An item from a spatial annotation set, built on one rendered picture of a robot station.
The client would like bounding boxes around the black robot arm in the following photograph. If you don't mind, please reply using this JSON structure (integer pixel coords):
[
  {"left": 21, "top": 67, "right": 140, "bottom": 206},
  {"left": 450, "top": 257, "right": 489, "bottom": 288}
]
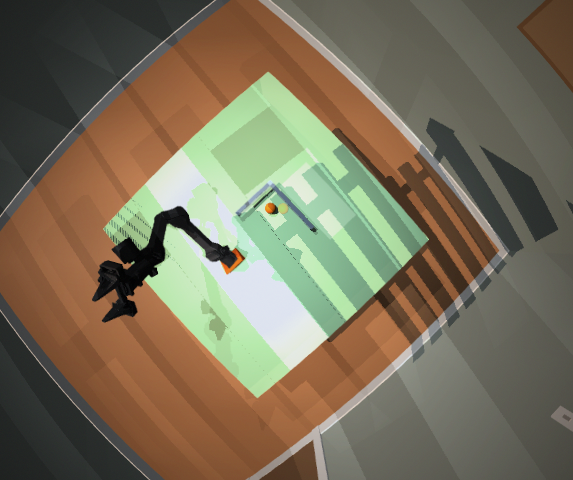
[{"left": 112, "top": 206, "right": 237, "bottom": 278}]

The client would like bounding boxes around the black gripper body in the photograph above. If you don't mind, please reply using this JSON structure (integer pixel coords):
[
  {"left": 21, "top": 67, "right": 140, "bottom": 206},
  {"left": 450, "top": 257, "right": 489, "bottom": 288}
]
[{"left": 100, "top": 260, "right": 144, "bottom": 317}]

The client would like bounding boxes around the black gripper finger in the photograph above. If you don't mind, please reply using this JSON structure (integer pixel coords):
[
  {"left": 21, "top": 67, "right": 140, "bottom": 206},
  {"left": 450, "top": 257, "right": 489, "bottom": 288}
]
[
  {"left": 92, "top": 272, "right": 120, "bottom": 301},
  {"left": 102, "top": 302, "right": 131, "bottom": 323}
]

